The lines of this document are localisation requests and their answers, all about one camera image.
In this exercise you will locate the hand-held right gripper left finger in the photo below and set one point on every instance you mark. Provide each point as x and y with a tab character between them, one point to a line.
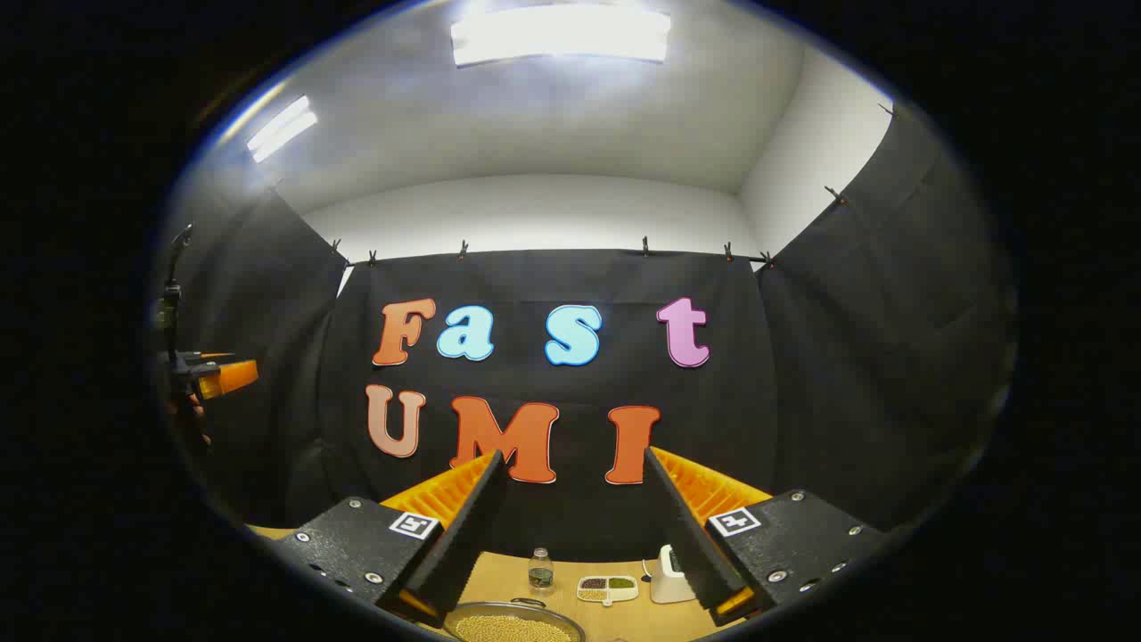
463	544

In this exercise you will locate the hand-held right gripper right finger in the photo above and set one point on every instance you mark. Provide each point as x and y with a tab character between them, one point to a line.
691	535

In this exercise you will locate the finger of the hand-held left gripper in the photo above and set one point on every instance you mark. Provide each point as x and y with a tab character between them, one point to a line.
230	378

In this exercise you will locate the white toaster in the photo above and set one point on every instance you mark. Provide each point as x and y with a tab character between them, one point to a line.
667	581

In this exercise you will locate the clear plastic water bottle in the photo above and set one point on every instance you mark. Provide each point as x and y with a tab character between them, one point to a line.
540	572

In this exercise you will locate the pile of yellow soybeans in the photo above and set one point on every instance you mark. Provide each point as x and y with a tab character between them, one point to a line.
513	629

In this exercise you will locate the white divided bean tray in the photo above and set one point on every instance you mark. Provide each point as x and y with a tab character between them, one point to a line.
607	588

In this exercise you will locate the narrow ceiling light panel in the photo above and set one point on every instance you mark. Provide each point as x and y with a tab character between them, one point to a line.
282	128

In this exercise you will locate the row of black cloth clips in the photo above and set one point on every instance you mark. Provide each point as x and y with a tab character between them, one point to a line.
463	249

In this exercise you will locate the large ceiling light panel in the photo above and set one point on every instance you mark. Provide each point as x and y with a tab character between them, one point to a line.
560	34

